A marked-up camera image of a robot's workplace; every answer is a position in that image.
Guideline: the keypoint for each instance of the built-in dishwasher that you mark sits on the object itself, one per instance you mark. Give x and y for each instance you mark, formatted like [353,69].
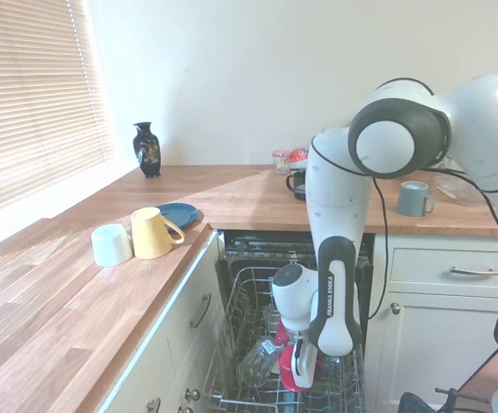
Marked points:
[253,245]

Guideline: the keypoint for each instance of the white mug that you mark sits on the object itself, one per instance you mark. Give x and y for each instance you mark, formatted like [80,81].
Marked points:
[111,245]

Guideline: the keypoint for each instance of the yellow mug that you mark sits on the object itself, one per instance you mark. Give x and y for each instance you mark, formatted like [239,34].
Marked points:
[149,236]

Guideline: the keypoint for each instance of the clear plastic container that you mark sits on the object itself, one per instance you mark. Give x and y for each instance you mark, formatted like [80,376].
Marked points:
[455,185]

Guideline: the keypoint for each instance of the clear drinking glass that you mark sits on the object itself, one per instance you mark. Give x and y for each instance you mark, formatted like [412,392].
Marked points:
[259,361]

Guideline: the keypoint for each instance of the white cabinet door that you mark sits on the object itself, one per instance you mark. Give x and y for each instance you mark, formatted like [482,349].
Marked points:
[438,344]

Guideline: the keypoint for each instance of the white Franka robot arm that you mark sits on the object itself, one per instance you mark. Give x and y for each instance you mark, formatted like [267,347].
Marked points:
[339,193]

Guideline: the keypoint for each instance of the jar with red checked lid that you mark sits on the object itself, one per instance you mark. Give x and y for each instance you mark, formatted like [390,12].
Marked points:
[280,163]

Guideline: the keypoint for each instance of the red speckled enamel mug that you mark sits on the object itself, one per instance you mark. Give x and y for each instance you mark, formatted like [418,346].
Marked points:
[286,365]

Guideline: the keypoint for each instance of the cream window blinds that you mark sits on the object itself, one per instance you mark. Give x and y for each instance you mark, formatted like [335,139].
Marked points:
[25,86]

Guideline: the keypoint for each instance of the dark blue painted vase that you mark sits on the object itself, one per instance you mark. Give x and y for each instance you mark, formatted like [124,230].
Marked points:
[147,150]

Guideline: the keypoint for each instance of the red packet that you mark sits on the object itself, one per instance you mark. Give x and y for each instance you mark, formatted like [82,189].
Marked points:
[299,157]

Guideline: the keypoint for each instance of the black metal stand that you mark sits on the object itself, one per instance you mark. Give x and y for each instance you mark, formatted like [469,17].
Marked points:
[476,374]

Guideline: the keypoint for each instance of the black mug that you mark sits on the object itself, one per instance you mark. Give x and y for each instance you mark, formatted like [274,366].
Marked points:
[295,183]

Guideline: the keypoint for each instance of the round metal cabinet knob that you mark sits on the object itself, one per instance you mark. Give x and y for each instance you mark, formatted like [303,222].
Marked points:
[395,308]
[154,405]
[192,394]

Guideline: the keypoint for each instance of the white cabinet drawer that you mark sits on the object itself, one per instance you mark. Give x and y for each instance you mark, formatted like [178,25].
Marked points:
[425,262]

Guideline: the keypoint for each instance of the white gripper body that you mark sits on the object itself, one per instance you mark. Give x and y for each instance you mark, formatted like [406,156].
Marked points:
[303,365]

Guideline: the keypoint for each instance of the blue plate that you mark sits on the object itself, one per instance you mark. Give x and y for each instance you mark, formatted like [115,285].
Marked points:
[184,215]

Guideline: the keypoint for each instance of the grey mug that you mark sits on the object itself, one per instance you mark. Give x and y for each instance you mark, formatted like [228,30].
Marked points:
[412,200]

